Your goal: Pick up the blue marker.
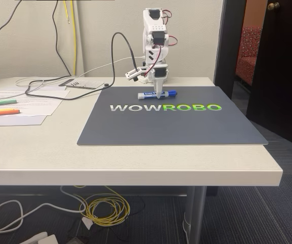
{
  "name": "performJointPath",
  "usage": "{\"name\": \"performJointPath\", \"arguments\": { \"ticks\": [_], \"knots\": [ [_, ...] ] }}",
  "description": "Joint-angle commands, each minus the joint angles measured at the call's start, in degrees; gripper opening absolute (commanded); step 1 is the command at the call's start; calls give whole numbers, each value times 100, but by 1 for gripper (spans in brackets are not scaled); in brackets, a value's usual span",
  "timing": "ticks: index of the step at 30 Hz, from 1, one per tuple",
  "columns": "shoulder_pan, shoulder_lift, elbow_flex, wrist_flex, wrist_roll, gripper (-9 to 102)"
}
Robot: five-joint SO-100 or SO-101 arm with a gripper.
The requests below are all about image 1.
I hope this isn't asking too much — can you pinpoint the grey metal table leg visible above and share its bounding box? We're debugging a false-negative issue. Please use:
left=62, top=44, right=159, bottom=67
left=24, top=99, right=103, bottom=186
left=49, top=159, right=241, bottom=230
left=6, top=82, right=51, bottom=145
left=183, top=186, right=208, bottom=244

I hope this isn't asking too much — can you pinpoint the white cable on table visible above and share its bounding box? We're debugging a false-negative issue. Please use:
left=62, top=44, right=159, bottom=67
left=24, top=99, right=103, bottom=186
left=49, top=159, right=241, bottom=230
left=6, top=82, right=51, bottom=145
left=15, top=55, right=147, bottom=88

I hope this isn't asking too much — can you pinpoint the green marker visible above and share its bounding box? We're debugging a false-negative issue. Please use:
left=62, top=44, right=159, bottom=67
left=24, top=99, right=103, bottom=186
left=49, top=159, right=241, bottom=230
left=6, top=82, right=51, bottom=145
left=0, top=99, right=18, bottom=108

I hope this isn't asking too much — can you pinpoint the dark door frame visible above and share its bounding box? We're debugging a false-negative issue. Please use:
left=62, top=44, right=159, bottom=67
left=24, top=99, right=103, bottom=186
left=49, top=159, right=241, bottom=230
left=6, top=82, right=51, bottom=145
left=213, top=0, right=247, bottom=100

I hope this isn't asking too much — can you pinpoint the dark wooden door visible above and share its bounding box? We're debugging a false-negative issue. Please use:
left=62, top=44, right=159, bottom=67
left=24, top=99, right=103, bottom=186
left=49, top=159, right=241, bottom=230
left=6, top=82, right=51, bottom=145
left=246, top=0, right=292, bottom=151

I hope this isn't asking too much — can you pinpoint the black camera cable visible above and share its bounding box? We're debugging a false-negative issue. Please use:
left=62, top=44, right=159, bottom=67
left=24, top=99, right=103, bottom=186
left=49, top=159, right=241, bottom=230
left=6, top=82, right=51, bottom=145
left=25, top=32, right=139, bottom=99

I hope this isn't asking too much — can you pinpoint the white gripper-mounted camera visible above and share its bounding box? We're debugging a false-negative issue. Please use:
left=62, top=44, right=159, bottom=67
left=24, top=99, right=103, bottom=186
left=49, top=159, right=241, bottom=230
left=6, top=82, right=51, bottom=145
left=125, top=66, right=147, bottom=83

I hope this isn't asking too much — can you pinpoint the yellow wall cable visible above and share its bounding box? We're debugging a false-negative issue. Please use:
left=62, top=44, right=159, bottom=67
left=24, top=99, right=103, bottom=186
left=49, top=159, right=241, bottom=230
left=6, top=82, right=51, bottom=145
left=63, top=0, right=77, bottom=76

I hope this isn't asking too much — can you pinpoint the red patterned chair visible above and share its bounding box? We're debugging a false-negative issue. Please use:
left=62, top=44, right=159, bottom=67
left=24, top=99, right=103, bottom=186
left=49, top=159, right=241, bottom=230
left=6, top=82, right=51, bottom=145
left=235, top=25, right=263, bottom=86

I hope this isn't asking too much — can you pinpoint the yellow coiled floor cable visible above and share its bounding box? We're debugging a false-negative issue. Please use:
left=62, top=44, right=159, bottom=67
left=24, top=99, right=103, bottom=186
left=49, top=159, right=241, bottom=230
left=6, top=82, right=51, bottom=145
left=73, top=185, right=131, bottom=227

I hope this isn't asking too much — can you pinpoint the white printed paper sheet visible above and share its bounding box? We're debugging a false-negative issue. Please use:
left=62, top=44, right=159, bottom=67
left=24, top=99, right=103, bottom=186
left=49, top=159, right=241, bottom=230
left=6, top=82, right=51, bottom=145
left=0, top=85, right=71, bottom=99
left=0, top=96, right=66, bottom=117

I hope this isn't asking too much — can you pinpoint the grey WOWROBO mat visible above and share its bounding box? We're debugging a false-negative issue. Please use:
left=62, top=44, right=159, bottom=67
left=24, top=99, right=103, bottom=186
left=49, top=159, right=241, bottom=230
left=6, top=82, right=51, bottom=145
left=76, top=85, right=269, bottom=146

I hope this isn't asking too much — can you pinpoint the white blank paper sheet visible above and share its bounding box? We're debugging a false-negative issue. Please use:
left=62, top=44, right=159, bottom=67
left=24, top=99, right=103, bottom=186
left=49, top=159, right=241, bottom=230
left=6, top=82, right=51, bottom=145
left=0, top=115, right=48, bottom=127

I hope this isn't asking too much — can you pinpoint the white power adapter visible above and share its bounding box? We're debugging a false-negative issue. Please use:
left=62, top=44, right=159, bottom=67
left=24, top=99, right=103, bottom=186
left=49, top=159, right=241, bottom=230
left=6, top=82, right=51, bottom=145
left=0, top=231, right=58, bottom=244

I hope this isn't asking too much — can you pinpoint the orange marker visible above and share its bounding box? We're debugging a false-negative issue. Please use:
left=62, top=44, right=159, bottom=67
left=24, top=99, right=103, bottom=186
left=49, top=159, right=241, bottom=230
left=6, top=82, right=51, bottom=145
left=0, top=109, right=21, bottom=117

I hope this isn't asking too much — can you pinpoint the black wall cable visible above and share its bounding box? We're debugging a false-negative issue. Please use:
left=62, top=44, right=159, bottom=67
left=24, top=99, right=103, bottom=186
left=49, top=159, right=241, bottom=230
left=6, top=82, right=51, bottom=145
left=52, top=0, right=72, bottom=76
left=0, top=0, right=23, bottom=45

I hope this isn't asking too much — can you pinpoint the blue Expo marker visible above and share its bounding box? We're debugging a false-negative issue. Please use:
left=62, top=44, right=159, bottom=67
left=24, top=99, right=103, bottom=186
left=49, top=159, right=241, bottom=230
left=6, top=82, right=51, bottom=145
left=137, top=89, right=178, bottom=100

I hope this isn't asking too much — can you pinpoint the white floor cable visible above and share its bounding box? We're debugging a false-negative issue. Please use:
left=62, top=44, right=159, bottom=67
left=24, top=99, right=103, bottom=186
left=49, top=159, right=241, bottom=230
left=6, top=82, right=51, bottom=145
left=0, top=185, right=86, bottom=233

